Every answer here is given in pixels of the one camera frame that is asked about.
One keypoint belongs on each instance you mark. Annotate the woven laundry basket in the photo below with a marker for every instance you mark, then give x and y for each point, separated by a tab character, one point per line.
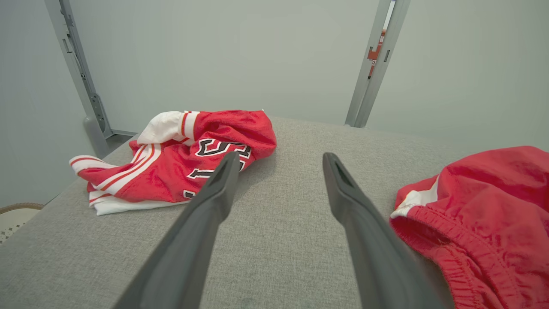
15	219

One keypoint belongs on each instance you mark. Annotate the grey metal partition post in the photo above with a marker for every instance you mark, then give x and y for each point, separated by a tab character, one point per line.
373	94
77	64

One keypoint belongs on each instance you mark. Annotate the red white lettered jersey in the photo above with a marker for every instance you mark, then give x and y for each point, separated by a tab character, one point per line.
171	171

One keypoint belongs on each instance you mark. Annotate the red shorts with white trim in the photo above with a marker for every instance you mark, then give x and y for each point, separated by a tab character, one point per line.
493	214

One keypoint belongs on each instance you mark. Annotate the red sign white characters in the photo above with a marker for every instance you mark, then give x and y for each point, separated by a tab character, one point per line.
374	53

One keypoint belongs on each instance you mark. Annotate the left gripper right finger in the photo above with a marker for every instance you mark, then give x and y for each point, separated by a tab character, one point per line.
377	257

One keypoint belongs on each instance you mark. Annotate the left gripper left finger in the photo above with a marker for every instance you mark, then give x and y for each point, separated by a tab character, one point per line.
188	249

